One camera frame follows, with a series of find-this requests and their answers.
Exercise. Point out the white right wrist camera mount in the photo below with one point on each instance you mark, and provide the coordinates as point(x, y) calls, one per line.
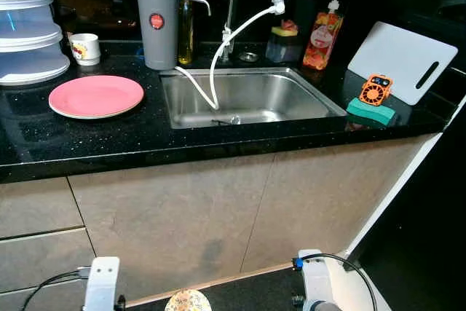
point(317, 282)

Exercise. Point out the round metal counter cap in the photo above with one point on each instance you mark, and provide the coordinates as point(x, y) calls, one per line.
point(248, 57)

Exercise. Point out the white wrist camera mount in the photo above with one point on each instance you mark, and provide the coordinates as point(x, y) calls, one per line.
point(102, 282)
point(317, 282)

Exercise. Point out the white stacked food covers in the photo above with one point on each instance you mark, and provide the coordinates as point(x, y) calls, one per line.
point(29, 56)

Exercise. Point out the yellow and pink sponge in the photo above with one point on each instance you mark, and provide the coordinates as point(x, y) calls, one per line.
point(284, 30)

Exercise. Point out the green sponge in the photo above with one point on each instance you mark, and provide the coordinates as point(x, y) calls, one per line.
point(371, 113)

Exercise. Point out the pink round plate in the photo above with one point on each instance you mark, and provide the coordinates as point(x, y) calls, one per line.
point(95, 96)

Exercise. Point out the shallow beige drawer front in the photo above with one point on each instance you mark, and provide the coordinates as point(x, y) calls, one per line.
point(36, 205)

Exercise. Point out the white printed cup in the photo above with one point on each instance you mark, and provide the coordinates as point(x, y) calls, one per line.
point(84, 49)

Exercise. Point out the wide beige cabinet door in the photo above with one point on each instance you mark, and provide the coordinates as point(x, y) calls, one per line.
point(167, 223)

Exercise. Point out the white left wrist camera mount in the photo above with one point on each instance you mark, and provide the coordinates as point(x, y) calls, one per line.
point(102, 282)

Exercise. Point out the peach soap pump bottle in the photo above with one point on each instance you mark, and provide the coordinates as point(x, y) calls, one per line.
point(320, 45)

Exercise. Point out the stainless steel sink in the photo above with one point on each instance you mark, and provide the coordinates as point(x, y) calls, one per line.
point(277, 96)

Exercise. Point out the olive oil bottle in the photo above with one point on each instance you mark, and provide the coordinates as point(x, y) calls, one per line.
point(186, 34)

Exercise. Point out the floral lemon print plate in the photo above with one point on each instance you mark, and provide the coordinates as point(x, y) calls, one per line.
point(188, 302)

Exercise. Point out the grey water filter canister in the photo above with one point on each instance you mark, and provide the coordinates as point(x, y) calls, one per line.
point(156, 45)

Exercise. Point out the dark sponge holder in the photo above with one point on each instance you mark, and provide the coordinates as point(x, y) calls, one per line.
point(282, 50)

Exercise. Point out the deep beige drawer front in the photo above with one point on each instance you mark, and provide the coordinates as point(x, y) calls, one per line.
point(40, 267)

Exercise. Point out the white cutting board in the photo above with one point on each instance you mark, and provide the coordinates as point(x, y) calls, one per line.
point(393, 56)

